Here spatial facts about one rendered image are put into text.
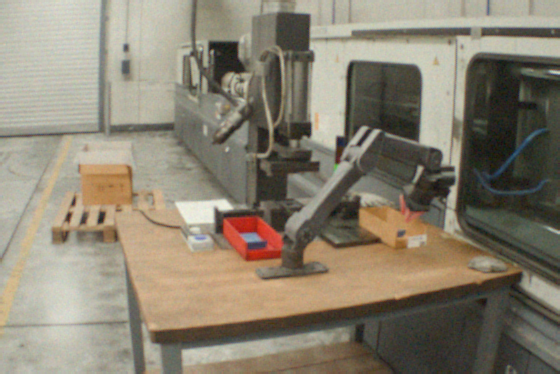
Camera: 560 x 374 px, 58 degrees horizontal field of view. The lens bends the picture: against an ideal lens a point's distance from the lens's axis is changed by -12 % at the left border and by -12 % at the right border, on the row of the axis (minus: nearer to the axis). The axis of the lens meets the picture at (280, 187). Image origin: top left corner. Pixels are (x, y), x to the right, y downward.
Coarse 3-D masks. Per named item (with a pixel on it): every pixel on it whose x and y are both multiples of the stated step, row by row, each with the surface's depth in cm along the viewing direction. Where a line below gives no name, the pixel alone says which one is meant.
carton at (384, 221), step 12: (360, 216) 199; (372, 216) 191; (384, 216) 203; (396, 216) 197; (372, 228) 191; (384, 228) 184; (396, 228) 177; (408, 228) 190; (420, 228) 183; (384, 240) 184; (396, 240) 178; (408, 240) 180; (420, 240) 181
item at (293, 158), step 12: (264, 144) 210; (276, 144) 199; (288, 144) 201; (300, 144) 193; (288, 156) 188; (300, 156) 188; (264, 168) 192; (276, 168) 187; (288, 168) 189; (300, 168) 190; (312, 168) 192
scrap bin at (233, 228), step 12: (228, 228) 180; (240, 228) 188; (252, 228) 190; (264, 228) 183; (228, 240) 181; (240, 240) 168; (264, 240) 183; (276, 240) 173; (240, 252) 169; (252, 252) 164; (264, 252) 166; (276, 252) 167
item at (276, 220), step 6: (264, 210) 195; (294, 210) 193; (300, 210) 194; (264, 216) 196; (270, 216) 191; (276, 216) 191; (282, 216) 192; (270, 222) 191; (276, 222) 192; (282, 222) 193; (276, 228) 192; (282, 228) 193
